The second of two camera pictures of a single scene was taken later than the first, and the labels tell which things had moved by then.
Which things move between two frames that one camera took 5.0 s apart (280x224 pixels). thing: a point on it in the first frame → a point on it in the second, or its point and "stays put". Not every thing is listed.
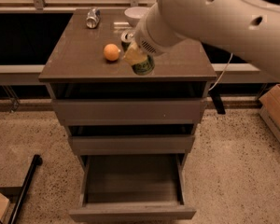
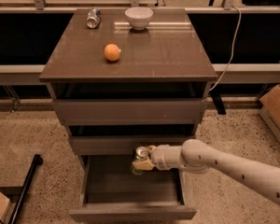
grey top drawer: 127,105 stays put
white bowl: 133,14 stays put
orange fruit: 111,51 stays put
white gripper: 145,40 → 159,157
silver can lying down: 92,18 stays put
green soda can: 143,67 → 141,152
